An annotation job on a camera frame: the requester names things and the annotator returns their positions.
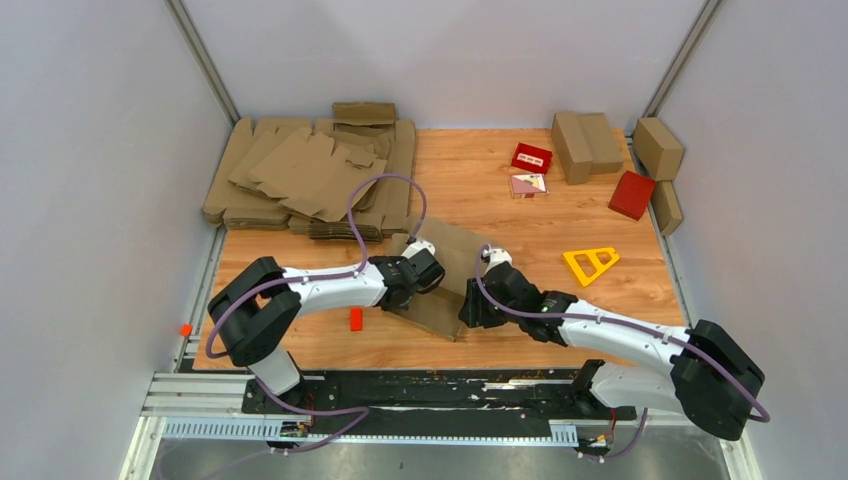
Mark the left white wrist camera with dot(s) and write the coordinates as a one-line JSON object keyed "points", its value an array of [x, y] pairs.
{"points": [[416, 246]]}

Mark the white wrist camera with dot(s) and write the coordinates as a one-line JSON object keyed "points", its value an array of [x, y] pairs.
{"points": [[492, 257], [416, 246]]}

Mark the red box with white labels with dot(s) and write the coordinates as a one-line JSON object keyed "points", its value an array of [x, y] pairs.
{"points": [[531, 158]]}

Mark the folded cardboard box lower right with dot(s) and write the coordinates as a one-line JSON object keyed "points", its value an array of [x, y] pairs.
{"points": [[666, 208]]}

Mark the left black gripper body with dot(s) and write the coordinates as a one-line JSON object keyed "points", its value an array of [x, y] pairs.
{"points": [[412, 291]]}

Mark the stack of flat cardboard blanks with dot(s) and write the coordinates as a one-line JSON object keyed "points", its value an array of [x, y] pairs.
{"points": [[318, 177]]}

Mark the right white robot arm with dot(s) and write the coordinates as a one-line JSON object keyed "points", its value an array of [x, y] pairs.
{"points": [[700, 372]]}

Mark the pink white picture card box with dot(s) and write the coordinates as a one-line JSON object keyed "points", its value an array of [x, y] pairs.
{"points": [[526, 186]]}

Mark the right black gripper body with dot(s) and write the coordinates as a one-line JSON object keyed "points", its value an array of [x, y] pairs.
{"points": [[502, 316]]}

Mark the folded cardboard box corner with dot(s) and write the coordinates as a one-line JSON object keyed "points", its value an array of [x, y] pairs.
{"points": [[657, 148]]}

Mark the folded cardboard box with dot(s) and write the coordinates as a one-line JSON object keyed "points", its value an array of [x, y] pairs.
{"points": [[666, 208], [571, 147]]}

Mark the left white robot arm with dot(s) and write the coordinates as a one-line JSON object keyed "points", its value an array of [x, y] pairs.
{"points": [[253, 312]]}

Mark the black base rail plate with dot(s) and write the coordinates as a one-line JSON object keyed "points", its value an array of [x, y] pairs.
{"points": [[449, 403]]}

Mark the folded cardboard box left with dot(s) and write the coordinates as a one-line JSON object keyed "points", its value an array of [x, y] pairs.
{"points": [[571, 147]]}

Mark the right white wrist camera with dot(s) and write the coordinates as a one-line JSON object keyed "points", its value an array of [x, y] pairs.
{"points": [[492, 257]]}

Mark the yellow plastic triangle frame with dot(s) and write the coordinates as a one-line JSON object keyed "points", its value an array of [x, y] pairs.
{"points": [[589, 264]]}

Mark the small red block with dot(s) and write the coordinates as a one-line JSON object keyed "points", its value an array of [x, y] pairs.
{"points": [[356, 319]]}

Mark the brown cardboard box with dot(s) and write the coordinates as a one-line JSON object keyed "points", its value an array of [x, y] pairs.
{"points": [[456, 250]]}

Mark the dark red box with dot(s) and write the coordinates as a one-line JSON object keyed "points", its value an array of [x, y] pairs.
{"points": [[632, 195]]}

